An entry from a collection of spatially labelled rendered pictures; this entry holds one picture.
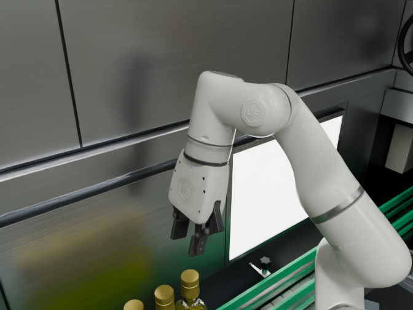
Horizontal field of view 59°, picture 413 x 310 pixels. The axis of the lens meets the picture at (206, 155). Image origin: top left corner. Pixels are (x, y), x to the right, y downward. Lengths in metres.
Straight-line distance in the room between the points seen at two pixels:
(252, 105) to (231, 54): 0.29
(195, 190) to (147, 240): 0.23
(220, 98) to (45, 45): 0.26
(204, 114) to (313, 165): 0.18
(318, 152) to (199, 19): 0.32
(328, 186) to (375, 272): 0.13
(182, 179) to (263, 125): 0.18
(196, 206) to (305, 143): 0.20
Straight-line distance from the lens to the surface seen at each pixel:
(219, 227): 0.59
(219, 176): 0.57
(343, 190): 0.52
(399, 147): 1.49
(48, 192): 0.65
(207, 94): 0.54
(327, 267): 0.61
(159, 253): 0.82
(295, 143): 0.61
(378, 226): 0.54
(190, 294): 0.73
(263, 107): 0.49
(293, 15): 0.89
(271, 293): 1.05
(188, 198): 0.60
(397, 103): 1.32
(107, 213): 0.70
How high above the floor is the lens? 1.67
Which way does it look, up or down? 27 degrees down
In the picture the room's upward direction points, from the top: straight up
